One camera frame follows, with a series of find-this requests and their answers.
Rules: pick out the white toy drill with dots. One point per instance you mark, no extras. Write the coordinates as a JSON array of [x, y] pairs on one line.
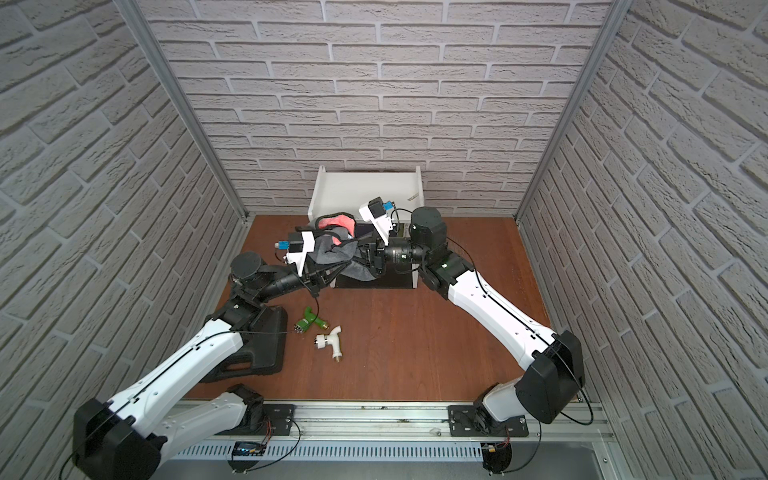
[[331, 340]]

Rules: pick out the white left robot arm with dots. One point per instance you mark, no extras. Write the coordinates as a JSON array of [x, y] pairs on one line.
[[130, 435]]

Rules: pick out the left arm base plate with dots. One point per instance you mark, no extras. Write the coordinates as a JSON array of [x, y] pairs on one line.
[[269, 419]]

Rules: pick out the white perforated cable duct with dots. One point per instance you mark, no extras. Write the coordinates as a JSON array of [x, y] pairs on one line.
[[312, 450]]

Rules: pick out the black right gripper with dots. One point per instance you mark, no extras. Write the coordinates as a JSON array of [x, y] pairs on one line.
[[374, 256]]

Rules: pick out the black connector with wires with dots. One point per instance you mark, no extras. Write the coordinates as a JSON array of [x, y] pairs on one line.
[[496, 457]]

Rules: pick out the white metal bookshelf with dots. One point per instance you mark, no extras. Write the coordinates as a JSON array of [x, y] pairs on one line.
[[347, 191]]

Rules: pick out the aluminium corner post left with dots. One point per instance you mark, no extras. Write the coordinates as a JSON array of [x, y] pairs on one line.
[[141, 30]]

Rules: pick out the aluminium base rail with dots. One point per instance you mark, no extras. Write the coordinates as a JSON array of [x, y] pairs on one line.
[[582, 443]]

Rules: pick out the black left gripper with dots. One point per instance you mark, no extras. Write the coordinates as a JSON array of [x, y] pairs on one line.
[[309, 279]]

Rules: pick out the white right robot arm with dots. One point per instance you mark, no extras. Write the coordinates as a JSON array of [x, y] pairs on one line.
[[552, 363]]

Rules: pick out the small green circuit board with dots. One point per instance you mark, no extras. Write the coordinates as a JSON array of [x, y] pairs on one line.
[[248, 449]]

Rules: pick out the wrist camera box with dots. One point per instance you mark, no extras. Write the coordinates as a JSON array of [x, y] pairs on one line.
[[297, 247], [375, 212]]

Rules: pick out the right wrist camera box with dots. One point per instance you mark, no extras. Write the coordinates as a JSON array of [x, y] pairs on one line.
[[375, 212]]

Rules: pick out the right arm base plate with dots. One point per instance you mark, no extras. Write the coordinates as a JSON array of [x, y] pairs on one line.
[[467, 420]]

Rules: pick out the black mat under shelf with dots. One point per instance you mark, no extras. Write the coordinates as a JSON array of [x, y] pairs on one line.
[[393, 277]]

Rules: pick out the green toy drill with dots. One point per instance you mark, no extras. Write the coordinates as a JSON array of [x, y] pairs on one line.
[[310, 318]]

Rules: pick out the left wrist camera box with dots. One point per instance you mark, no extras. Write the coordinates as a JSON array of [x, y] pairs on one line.
[[297, 247]]

